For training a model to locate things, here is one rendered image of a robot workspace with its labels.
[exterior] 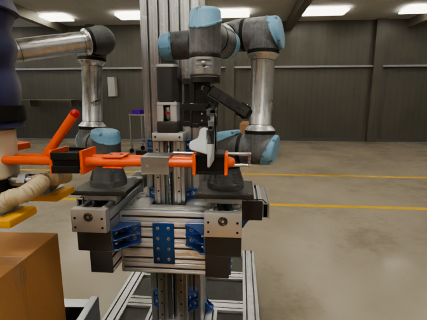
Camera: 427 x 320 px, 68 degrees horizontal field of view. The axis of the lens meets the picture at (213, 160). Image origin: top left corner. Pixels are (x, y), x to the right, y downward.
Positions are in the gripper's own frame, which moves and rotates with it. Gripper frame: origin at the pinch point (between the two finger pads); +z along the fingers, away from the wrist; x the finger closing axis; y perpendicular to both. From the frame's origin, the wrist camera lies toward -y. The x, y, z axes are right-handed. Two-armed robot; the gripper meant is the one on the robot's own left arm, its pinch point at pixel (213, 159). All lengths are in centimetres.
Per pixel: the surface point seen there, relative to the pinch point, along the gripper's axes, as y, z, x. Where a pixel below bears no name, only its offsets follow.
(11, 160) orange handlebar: 50, 0, 4
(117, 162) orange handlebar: 23.0, 0.3, 3.8
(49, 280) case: 53, 42, -11
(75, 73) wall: 575, -113, -1055
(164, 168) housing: 11.5, 1.6, 3.7
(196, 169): 3.9, 1.7, 4.0
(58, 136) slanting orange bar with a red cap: 38.6, -5.7, 2.1
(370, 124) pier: -457, 56, -1027
